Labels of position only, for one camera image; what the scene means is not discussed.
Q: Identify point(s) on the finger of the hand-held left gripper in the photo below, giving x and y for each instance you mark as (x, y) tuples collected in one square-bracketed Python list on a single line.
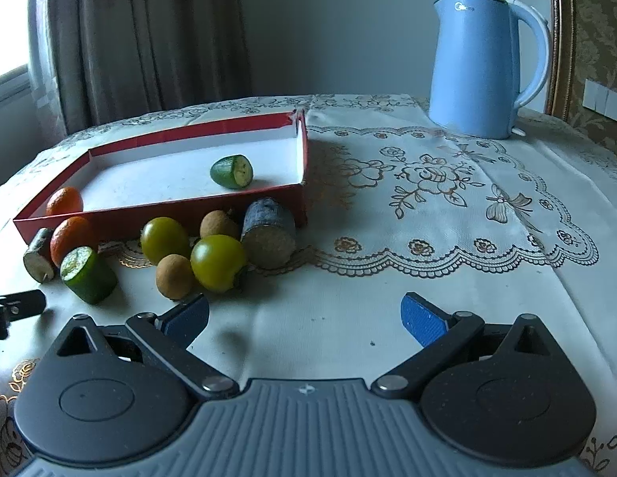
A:
[(25, 303)]

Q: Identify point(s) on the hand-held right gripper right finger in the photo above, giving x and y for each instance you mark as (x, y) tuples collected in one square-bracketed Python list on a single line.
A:
[(420, 318)]

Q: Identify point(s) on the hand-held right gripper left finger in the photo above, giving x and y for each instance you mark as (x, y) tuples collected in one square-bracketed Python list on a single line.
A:
[(189, 318)]

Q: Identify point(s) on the brown longan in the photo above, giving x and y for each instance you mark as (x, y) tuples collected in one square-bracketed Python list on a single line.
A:
[(175, 277), (219, 225)]

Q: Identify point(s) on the green tomato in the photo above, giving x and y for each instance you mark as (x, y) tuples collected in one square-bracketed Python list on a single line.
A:
[(164, 239), (219, 263)]

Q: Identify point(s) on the green cucumber piece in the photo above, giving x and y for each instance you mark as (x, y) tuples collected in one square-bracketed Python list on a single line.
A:
[(232, 171), (89, 276)]

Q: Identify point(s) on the orange tangerine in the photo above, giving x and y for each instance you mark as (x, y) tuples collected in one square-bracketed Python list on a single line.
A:
[(72, 239), (64, 202)]

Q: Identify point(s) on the large sugarcane piece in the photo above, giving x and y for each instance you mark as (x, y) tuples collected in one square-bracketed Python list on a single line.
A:
[(267, 233)]

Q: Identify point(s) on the red cardboard box tray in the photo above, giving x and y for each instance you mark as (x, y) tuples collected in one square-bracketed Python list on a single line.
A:
[(164, 174)]

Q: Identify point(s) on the white embroidered tablecloth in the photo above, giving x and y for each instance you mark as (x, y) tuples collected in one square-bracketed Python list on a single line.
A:
[(338, 298)]

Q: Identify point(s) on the white sheer curtain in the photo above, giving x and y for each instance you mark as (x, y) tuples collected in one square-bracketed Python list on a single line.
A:
[(42, 49)]

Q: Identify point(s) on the blue electric kettle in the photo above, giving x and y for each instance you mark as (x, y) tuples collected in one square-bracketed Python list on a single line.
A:
[(477, 64)]

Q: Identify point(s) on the window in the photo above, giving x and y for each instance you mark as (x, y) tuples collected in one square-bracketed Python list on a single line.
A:
[(7, 25)]

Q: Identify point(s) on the brown curtain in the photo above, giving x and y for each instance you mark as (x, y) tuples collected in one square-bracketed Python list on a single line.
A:
[(139, 35)]

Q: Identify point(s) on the gold patterned chair back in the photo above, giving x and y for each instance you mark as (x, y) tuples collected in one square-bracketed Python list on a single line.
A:
[(594, 25)]

